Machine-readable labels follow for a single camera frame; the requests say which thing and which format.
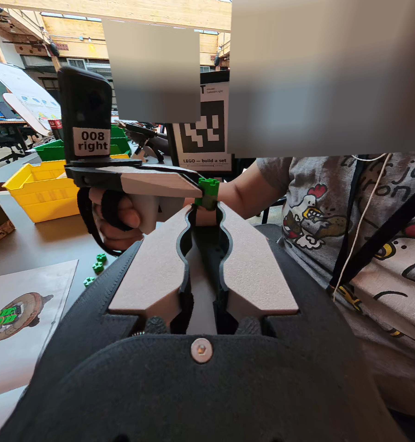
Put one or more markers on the single green round brick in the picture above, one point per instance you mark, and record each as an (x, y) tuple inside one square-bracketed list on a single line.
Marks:
[(209, 188)]

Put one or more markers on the black framed marker sign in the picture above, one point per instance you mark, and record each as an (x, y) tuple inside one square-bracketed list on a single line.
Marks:
[(207, 138)]

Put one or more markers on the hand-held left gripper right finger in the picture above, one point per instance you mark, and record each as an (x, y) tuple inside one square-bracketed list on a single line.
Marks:
[(259, 272)]

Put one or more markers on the white document stand with sheet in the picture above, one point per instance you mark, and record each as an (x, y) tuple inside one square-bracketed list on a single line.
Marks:
[(21, 89)]

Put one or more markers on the person's right forearm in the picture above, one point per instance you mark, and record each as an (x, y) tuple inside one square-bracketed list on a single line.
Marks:
[(242, 196)]

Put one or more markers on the yellow storage bin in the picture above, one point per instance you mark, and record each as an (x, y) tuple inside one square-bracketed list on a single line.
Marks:
[(45, 200)]

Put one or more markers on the group of green round bricks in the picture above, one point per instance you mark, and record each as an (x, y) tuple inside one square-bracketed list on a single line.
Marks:
[(97, 266)]

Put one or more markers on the green storage bin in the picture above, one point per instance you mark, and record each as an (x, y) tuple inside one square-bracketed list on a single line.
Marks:
[(52, 150)]

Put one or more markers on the small dark set box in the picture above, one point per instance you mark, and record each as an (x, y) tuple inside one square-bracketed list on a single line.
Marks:
[(55, 124)]

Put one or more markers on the grey desk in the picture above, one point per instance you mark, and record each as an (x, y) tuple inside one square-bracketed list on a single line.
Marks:
[(55, 241)]

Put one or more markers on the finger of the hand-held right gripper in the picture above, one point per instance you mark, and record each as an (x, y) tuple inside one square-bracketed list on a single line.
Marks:
[(159, 183)]

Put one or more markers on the black office chair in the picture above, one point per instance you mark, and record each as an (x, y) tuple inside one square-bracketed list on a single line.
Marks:
[(7, 138)]

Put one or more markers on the instruction booklet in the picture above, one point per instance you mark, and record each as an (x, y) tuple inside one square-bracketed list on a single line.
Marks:
[(38, 345)]

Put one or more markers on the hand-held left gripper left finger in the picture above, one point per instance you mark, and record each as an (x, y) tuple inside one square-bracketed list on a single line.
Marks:
[(148, 269)]

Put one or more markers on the person's right hand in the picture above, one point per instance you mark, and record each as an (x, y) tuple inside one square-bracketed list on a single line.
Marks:
[(131, 216)]

